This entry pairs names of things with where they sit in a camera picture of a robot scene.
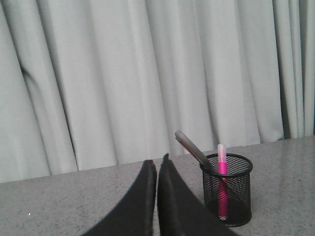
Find pink highlighter pen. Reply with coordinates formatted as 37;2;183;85
217;144;229;221

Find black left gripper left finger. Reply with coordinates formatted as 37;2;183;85
84;160;157;236

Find grey orange scissors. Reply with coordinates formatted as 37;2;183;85
175;130;227;175

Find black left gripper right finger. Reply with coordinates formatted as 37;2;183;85
157;153;237;236

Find grey-green curtain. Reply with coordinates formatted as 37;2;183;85
0;0;315;182

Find black mesh pen holder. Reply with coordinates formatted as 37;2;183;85
200;153;253;227

